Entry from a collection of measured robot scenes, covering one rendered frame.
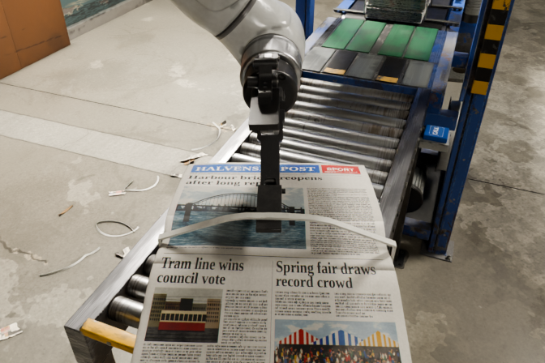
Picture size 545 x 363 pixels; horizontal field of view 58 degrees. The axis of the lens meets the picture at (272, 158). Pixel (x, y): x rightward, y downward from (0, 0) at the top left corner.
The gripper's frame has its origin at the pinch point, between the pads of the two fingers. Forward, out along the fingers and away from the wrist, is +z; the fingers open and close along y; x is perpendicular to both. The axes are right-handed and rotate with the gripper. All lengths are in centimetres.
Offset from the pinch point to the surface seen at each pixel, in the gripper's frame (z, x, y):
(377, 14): -201, -48, 64
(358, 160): -73, -23, 57
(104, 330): -12, 33, 48
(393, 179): -63, -31, 56
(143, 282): -25, 29, 51
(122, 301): -20, 32, 50
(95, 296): -21, 38, 50
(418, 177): -136, -63, 117
